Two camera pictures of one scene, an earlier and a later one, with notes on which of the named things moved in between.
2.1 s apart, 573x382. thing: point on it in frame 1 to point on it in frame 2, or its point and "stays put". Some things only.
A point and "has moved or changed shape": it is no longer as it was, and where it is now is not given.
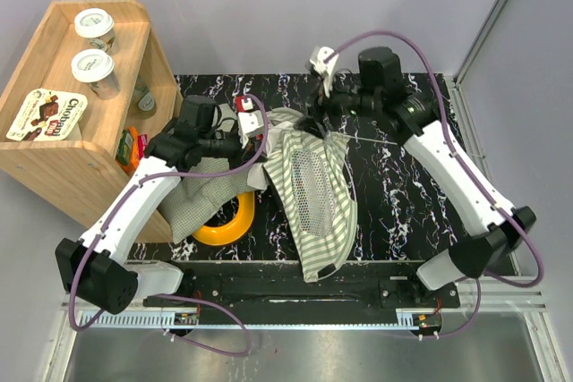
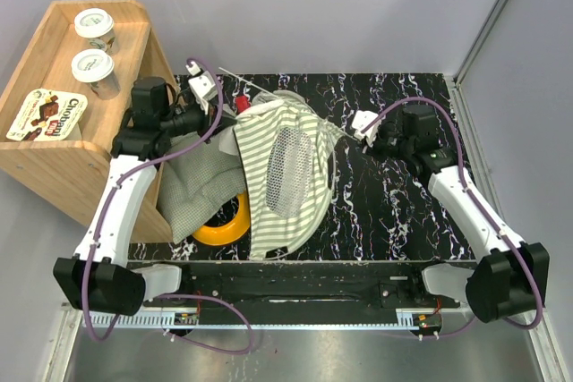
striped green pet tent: (311, 174) has moved or changed shape
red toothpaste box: (243, 106) stays put
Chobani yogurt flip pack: (48, 115) stays put
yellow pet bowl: (235, 229) stays put
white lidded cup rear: (98, 26) stays put
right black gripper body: (344, 101) to (387, 144)
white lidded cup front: (97, 68) stays put
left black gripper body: (226, 145) to (192, 118)
